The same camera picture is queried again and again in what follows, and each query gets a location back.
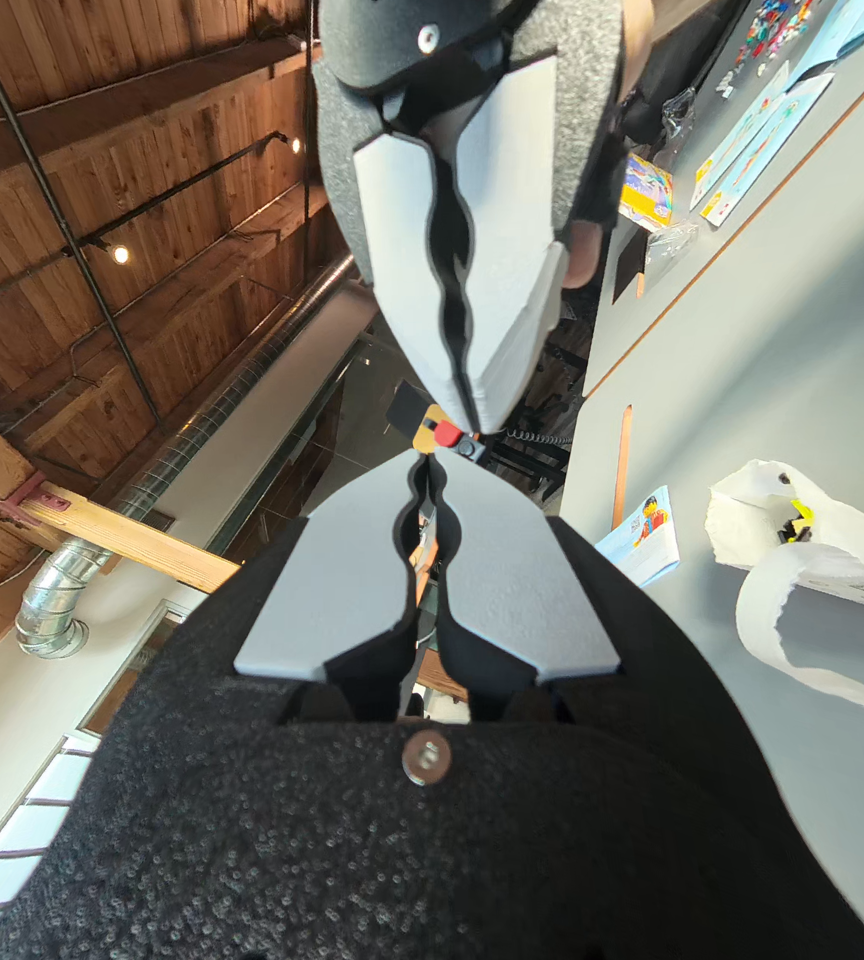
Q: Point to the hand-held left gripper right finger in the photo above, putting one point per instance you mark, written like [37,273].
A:
[529,593]

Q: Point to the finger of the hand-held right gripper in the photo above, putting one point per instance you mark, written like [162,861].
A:
[514,210]
[395,240]

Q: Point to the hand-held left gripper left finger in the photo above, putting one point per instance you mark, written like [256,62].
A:
[327,593]

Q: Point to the small red lego piece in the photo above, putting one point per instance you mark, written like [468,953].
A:
[447,435]

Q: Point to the torn printed white paper bag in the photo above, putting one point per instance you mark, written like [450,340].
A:
[814,600]

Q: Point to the colourful lego pile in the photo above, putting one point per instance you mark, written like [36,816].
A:
[769,30]

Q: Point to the person's right hand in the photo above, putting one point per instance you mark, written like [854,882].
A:
[582,258]

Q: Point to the white blue instruction leaflet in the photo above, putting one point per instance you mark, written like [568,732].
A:
[642,536]

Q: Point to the small yellow white box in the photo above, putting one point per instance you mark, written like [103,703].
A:
[645,192]

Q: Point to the light wooden beam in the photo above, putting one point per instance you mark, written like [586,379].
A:
[87,525]

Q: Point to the small colourful leaflet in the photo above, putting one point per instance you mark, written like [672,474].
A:
[762,143]

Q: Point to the black ceiling conduit pipe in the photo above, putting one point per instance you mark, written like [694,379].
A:
[57,210]

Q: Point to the open blue instruction booklet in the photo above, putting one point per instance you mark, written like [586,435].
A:
[852,23]

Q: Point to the white framed window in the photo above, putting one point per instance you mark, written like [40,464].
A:
[20,833]

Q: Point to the long ceiling duct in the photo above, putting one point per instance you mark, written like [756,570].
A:
[252,375]

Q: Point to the silver metal duct pipe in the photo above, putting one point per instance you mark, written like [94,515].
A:
[57,593]

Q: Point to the red metal bracket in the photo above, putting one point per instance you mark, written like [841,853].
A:
[20,492]

